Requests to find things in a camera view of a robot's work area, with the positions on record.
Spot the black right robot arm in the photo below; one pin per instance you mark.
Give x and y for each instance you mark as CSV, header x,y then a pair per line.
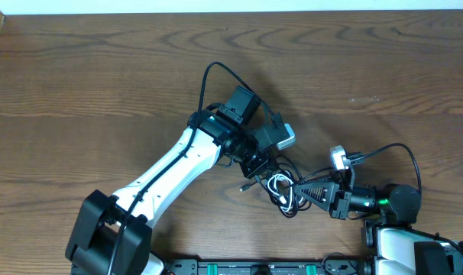
x,y
388,217

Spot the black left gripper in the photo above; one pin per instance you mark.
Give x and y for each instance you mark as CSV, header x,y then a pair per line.
x,y
254,167

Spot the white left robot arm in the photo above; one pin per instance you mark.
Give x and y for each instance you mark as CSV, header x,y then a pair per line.
x,y
112,234

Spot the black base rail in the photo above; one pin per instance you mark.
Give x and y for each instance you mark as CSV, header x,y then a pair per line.
x,y
273,267

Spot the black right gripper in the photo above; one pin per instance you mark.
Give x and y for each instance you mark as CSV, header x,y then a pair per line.
x,y
341,198

